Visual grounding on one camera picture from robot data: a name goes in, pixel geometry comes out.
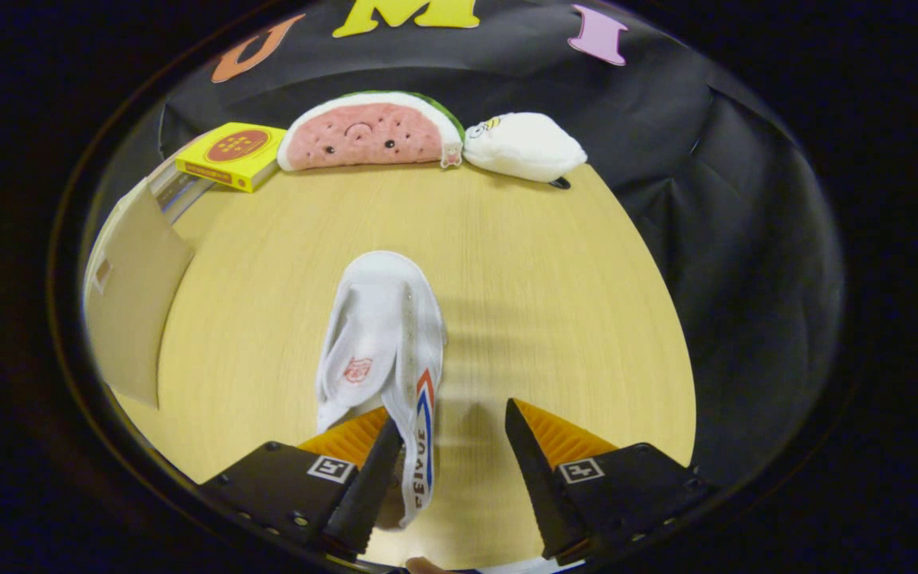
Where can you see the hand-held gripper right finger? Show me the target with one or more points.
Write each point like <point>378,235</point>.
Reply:
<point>539,486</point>

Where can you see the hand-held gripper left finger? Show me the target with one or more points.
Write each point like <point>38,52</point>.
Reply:
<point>367,494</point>

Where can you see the white canvas shoe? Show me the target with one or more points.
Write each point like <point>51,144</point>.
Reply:
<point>379,319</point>

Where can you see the beige fabric storage box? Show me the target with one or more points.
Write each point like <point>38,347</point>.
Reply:
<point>136,303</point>

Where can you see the white plush toy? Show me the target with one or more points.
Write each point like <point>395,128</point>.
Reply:
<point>523,147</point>

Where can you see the watermelon slice plush toy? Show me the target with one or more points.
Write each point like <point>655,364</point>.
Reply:
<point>363,135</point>

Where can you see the yellow book with red circle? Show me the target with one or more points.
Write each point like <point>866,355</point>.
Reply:
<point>232,151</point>

